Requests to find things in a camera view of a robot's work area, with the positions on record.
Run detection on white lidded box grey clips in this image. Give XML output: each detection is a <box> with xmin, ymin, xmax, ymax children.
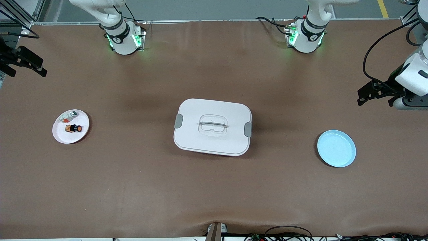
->
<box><xmin>173</xmin><ymin>98</ymin><xmax>252</xmax><ymax>157</ymax></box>

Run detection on light blue round plate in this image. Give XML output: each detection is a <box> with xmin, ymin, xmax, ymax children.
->
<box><xmin>317</xmin><ymin>130</ymin><xmax>357</xmax><ymax>168</ymax></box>

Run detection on pink round plate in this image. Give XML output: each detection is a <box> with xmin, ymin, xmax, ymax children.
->
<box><xmin>52</xmin><ymin>109</ymin><xmax>90</xmax><ymax>144</ymax></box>

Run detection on aluminium frame post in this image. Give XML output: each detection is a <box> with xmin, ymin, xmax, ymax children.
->
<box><xmin>0</xmin><ymin>0</ymin><xmax>45</xmax><ymax>34</ymax></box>
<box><xmin>401</xmin><ymin>3</ymin><xmax>420</xmax><ymax>26</ymax></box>

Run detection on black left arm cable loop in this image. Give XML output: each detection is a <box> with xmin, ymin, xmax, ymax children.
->
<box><xmin>406</xmin><ymin>22</ymin><xmax>422</xmax><ymax>46</ymax></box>

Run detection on black right arm base cables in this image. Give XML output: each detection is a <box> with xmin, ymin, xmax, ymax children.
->
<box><xmin>114</xmin><ymin>3</ymin><xmax>147</xmax><ymax>24</ymax></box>

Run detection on black arm base cables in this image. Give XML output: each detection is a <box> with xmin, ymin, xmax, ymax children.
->
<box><xmin>256</xmin><ymin>16</ymin><xmax>296</xmax><ymax>35</ymax></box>
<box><xmin>114</xmin><ymin>3</ymin><xmax>147</xmax><ymax>24</ymax></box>

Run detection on black left arm base cables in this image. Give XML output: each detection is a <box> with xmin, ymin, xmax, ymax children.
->
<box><xmin>256</xmin><ymin>16</ymin><xmax>296</xmax><ymax>35</ymax></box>

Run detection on aluminium table edge rail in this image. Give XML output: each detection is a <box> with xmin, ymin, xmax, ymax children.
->
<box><xmin>32</xmin><ymin>18</ymin><xmax>410</xmax><ymax>26</ymax></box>

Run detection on black cable bundle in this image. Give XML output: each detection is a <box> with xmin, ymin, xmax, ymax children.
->
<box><xmin>244</xmin><ymin>225</ymin><xmax>428</xmax><ymax>241</ymax></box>

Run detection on metal table edge bracket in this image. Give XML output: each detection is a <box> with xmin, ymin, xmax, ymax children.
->
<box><xmin>205</xmin><ymin>222</ymin><xmax>228</xmax><ymax>241</ymax></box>

